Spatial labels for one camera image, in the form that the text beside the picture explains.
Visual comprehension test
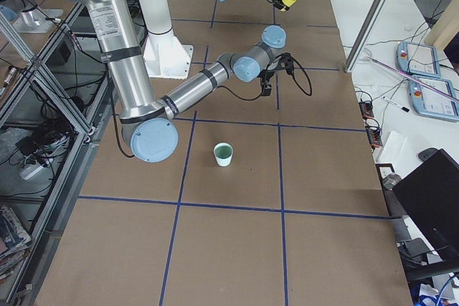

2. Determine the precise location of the aluminium frame post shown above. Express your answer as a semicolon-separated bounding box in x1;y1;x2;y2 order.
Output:
344;0;387;72

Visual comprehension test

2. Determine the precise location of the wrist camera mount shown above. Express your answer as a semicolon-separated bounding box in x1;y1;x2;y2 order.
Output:
275;52;295;77

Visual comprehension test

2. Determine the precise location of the upper blue teach pendant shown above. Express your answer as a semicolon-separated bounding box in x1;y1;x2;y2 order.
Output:
397;41;441;78

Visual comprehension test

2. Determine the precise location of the white power strip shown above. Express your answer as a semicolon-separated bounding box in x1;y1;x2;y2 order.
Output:
19;162;49;181

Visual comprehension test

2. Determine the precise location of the black marker pen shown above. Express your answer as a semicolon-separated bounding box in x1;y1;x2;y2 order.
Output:
382;96;410;113

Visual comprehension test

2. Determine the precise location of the small metal cup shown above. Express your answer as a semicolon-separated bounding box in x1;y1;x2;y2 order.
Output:
382;173;402;191

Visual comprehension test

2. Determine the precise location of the black computer mouse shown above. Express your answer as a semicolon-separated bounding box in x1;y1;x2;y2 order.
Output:
417;148;439;162

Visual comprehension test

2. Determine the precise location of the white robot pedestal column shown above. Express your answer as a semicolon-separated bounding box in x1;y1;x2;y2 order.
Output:
139;0;194;80

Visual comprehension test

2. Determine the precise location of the stack of magazines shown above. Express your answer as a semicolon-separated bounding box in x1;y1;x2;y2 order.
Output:
1;204;32;279

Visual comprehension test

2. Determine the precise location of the green plastic cup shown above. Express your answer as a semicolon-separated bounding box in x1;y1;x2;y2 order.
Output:
213;143;233;167

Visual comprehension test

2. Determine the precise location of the black laptop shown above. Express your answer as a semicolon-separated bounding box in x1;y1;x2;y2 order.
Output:
393;149;458;260

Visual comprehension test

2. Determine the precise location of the lower blue teach pendant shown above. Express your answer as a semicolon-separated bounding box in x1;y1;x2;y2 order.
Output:
409;75;458;122

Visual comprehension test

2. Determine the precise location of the blue teach pendant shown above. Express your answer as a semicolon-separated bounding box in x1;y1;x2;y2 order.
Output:
397;41;441;78
409;75;458;122

